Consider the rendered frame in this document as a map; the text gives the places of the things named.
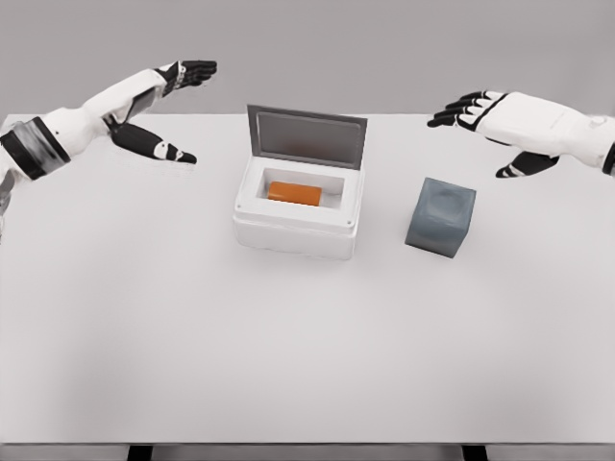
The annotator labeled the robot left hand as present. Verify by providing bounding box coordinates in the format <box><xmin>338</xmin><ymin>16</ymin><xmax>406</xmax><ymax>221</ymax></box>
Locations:
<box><xmin>82</xmin><ymin>60</ymin><xmax>218</xmax><ymax>166</ymax></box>

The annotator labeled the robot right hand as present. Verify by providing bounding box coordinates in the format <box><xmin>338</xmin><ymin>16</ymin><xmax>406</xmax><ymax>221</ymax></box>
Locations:
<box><xmin>427</xmin><ymin>89</ymin><xmax>593</xmax><ymax>180</ymax></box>

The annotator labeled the grey cube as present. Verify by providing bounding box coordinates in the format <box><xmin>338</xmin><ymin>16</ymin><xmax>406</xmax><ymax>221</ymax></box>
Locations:
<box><xmin>405</xmin><ymin>176</ymin><xmax>478</xmax><ymax>259</ymax></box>

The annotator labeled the orange block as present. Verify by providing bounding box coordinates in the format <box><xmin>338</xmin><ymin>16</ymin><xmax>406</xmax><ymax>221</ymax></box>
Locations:
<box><xmin>266</xmin><ymin>181</ymin><xmax>322</xmax><ymax>207</ymax></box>

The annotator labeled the white box with hinged lid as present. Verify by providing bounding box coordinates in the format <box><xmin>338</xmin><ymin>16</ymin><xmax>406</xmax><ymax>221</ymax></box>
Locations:
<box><xmin>232</xmin><ymin>104</ymin><xmax>369</xmax><ymax>263</ymax></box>

